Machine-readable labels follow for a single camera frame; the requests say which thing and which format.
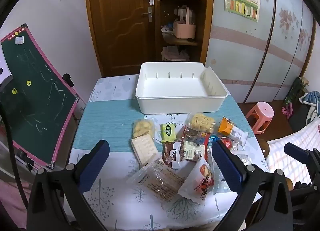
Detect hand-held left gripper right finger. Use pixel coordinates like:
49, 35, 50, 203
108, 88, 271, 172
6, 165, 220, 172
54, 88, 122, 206
211, 140, 300, 231

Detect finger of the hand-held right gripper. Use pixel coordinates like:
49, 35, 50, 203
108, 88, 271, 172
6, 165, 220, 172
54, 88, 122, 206
284, 143, 320, 171

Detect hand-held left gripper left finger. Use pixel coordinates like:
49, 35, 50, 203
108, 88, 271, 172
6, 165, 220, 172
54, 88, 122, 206
26, 139, 110, 231

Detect white and red packet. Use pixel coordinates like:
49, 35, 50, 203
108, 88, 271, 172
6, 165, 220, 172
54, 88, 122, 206
177, 156, 215, 201

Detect orange and white packet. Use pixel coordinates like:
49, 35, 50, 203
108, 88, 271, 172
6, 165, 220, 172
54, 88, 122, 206
217, 117, 249, 146

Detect yellow puffed cracker packet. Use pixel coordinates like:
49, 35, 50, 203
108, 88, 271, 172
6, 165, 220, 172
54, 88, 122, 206
132, 119, 156, 138
189, 112, 216, 134

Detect white wafer packet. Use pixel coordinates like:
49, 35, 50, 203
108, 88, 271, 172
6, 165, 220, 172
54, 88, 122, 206
131, 136, 162, 167

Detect brown chocolate snack packet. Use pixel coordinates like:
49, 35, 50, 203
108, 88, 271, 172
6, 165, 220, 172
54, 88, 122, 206
162, 142, 181, 169

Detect clear text printed packet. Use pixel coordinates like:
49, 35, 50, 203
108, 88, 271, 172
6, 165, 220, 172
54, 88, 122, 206
126, 158, 192, 204

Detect white plastic storage bin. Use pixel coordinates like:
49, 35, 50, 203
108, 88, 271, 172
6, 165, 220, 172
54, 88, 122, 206
135, 62, 228, 114

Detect plaid bed sheet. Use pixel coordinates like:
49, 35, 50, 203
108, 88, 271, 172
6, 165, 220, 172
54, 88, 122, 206
266, 122, 320, 186

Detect small clear packet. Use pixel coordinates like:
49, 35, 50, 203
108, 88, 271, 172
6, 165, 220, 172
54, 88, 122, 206
234, 153, 252, 164

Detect clear red nut packet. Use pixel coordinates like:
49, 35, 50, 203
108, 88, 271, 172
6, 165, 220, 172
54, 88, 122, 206
222, 138, 238, 151

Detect dark storage box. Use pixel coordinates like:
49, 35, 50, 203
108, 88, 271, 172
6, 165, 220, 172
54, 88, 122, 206
289, 106, 316, 132

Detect brown wooden chair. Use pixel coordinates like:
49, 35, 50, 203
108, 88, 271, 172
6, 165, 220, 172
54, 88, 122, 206
257, 138, 271, 159

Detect brown and white packet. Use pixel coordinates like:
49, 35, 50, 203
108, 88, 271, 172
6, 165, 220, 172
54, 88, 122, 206
179, 141, 206, 162

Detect teal striped table mat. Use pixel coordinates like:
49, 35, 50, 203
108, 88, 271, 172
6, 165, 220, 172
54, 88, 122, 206
72, 95, 255, 151

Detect red and dark packet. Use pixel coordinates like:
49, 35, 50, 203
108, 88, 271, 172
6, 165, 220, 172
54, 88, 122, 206
181, 125, 212, 146

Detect pink plastic stool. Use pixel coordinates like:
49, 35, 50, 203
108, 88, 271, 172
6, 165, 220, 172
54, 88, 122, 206
245, 101, 275, 135

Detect blue and white cloth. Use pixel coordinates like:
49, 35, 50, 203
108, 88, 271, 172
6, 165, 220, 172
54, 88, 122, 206
299, 90, 320, 124

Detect green bag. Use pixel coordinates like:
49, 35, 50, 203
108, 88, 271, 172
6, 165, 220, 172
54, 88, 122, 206
283, 77, 310, 108

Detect green snack packet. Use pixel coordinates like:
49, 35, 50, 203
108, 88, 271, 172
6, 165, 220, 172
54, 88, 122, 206
160, 123, 177, 143

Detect pink framed chalkboard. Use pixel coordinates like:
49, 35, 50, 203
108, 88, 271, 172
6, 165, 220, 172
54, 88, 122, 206
0, 24, 87, 171

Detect floral sliding door wardrobe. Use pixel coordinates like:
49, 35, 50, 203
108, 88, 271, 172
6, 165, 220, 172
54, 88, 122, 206
205, 0, 317, 104

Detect folded pink cloth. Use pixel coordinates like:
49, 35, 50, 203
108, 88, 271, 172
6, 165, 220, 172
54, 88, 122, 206
161, 45, 191, 62

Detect wooden corner shelf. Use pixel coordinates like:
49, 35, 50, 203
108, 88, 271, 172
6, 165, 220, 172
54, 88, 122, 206
157, 0, 214, 63

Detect brown wooden door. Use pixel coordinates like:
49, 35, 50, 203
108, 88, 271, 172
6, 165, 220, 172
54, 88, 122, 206
84, 0, 158, 77

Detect black cable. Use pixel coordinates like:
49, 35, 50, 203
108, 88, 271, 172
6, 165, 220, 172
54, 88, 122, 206
0, 101, 29, 209

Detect pink basket with handle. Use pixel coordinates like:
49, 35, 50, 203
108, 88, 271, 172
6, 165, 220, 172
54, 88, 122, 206
173, 6, 196, 39

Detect colourful wall poster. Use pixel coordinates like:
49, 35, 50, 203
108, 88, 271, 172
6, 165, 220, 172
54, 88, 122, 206
223, 0, 261, 22

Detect metal door handle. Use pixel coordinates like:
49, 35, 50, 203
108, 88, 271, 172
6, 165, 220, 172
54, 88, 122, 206
141, 7, 153, 22

